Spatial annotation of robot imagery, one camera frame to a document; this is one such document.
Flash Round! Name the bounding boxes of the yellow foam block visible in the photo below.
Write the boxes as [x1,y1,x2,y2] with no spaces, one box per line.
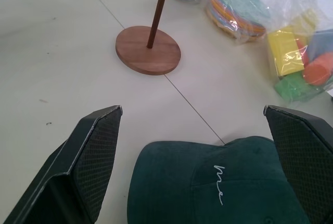
[267,24,305,77]

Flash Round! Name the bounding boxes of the stack of colourful round mats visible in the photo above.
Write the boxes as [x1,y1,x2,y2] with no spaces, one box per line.
[206,0,271,43]

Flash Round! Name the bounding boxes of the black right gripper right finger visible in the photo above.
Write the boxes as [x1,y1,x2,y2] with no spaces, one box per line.
[263,104,333,224]

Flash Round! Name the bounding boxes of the orange foam cylinder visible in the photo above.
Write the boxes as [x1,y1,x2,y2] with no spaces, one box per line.
[303,53,333,86]

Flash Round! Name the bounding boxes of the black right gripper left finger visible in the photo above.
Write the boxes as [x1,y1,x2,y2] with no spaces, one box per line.
[0,105,123,224]

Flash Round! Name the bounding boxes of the clear plastic bag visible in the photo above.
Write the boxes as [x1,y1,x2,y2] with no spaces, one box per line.
[200,0,333,102]

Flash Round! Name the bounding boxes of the blue foam block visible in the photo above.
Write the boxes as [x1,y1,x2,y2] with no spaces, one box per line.
[308,29,333,61]

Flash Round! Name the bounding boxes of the dark green baseball cap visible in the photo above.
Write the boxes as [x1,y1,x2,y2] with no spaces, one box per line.
[127,135,312,224]

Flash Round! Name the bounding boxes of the green foam block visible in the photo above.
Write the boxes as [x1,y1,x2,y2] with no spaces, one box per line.
[274,71,326,103]

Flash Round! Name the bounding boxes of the wooden stand with pole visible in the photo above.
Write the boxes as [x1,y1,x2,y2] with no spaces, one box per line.
[115,0,182,75]

